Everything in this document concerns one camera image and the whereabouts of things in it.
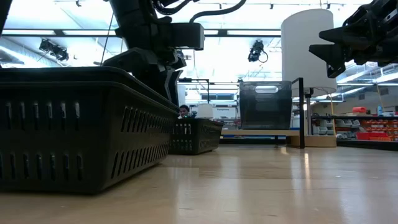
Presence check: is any person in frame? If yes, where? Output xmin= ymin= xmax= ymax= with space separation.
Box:
xmin=178 ymin=105 xmax=191 ymax=119

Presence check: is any white shade table lamp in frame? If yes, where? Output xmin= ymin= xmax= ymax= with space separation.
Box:
xmin=280 ymin=8 xmax=338 ymax=148

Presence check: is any small white lamp shade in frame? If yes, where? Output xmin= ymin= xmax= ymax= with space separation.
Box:
xmin=197 ymin=103 xmax=215 ymax=119

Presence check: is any translucent grey plastic bin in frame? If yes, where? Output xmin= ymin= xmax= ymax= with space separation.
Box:
xmin=238 ymin=80 xmax=293 ymax=131

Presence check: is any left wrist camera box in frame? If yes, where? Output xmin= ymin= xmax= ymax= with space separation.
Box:
xmin=167 ymin=22 xmax=205 ymax=50

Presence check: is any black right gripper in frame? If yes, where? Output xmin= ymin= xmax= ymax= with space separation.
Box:
xmin=309 ymin=0 xmax=398 ymax=78

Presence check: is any background storage rack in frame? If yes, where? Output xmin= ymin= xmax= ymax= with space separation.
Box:
xmin=310 ymin=114 xmax=398 ymax=152

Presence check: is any black ceiling track beam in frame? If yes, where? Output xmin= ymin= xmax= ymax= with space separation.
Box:
xmin=1 ymin=29 xmax=282 ymax=38

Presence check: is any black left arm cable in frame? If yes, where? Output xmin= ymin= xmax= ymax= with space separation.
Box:
xmin=152 ymin=0 xmax=200 ymax=16
xmin=188 ymin=0 xmax=248 ymax=23

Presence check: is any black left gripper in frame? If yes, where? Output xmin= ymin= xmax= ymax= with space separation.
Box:
xmin=102 ymin=48 xmax=187 ymax=106

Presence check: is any black ceiling fixture cluster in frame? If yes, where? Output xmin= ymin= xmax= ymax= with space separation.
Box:
xmin=39 ymin=39 xmax=70 ymax=62

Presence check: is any black ceiling spotlight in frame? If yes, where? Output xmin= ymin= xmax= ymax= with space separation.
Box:
xmin=248 ymin=39 xmax=269 ymax=63

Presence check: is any black slotted plastic basket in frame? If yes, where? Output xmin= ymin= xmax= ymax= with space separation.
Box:
xmin=169 ymin=118 xmax=224 ymax=156
xmin=0 ymin=66 xmax=180 ymax=111
xmin=0 ymin=80 xmax=180 ymax=195

